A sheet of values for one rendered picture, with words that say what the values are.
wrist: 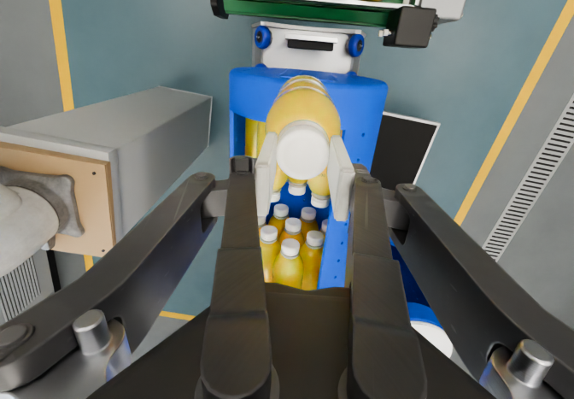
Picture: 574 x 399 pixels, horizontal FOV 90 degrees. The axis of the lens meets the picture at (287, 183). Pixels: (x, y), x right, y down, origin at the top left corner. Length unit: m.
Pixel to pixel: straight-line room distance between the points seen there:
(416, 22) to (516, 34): 1.32
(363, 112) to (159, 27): 1.47
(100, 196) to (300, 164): 0.71
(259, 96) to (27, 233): 0.58
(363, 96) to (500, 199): 1.89
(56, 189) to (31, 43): 1.38
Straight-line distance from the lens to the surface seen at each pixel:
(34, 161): 0.91
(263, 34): 0.68
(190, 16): 1.74
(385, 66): 1.72
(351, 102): 0.45
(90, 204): 0.90
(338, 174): 0.15
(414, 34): 0.69
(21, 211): 0.83
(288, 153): 0.21
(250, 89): 0.46
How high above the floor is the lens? 1.65
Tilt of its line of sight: 65 degrees down
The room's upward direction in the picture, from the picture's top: 176 degrees counter-clockwise
